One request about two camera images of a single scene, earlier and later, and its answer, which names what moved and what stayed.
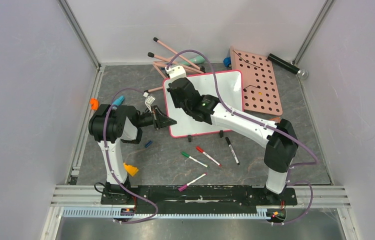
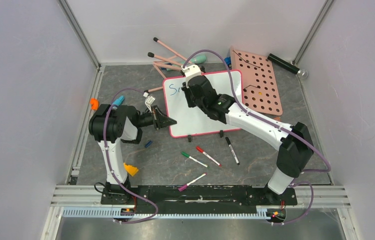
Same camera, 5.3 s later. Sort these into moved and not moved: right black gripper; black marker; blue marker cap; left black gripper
Moved: right black gripper
Not moved: blue marker cap; left black gripper; black marker
